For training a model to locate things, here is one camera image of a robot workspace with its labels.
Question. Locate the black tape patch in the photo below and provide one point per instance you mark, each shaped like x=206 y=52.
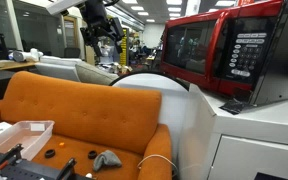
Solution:
x=233 y=106

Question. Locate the white knob on wooden base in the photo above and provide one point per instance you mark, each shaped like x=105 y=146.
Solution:
x=89 y=175

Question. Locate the light wooden desk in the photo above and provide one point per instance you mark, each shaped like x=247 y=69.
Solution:
x=7 y=65

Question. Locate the black round lid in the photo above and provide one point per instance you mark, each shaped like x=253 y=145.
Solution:
x=46 y=154

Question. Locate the black clamp lever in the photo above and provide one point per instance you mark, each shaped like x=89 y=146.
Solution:
x=67 y=166

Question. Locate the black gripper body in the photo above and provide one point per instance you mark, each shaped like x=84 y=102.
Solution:
x=97 y=16

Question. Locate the grey crumpled cloth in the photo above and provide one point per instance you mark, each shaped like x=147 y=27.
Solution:
x=107 y=159

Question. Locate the clear plastic bin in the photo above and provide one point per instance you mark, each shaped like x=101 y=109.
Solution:
x=14 y=136

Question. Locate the red microwave door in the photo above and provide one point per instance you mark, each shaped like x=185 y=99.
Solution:
x=187 y=46

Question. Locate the white device on desk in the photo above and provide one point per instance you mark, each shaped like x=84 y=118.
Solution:
x=25 y=55

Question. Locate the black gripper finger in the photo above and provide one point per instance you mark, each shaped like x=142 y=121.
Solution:
x=92 y=40
x=117 y=30

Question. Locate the small orange cap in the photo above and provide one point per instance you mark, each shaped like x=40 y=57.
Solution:
x=61 y=145

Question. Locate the wooden shelf unit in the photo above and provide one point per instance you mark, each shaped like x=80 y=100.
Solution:
x=89 y=60

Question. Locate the orange fabric sofa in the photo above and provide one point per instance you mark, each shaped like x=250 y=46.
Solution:
x=84 y=110

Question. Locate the white cabinet drawer front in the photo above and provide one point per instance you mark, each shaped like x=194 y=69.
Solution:
x=244 y=160

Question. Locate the wooden framed glass door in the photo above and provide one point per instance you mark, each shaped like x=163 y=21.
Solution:
x=70 y=33

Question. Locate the white cabinet under microwave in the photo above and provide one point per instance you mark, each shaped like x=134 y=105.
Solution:
x=250 y=126

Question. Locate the yellow pillar sign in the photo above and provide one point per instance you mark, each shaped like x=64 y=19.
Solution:
x=123 y=50

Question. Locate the white sofa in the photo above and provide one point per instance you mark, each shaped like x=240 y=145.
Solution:
x=57 y=68

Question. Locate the red and black microwave body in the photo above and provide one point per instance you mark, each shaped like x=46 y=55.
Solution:
x=277 y=50

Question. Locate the black office chair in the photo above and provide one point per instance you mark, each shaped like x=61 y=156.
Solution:
x=72 y=52

